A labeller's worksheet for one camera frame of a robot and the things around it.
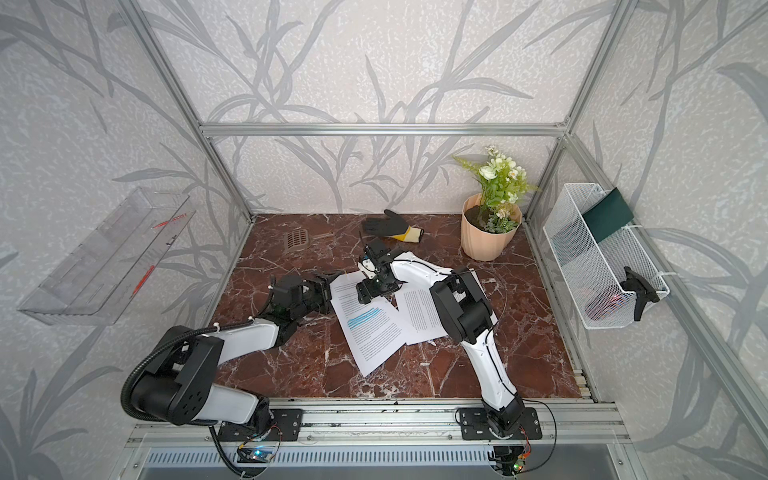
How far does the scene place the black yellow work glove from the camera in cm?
115

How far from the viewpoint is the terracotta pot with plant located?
3.01 feet

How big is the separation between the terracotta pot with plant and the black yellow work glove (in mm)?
195
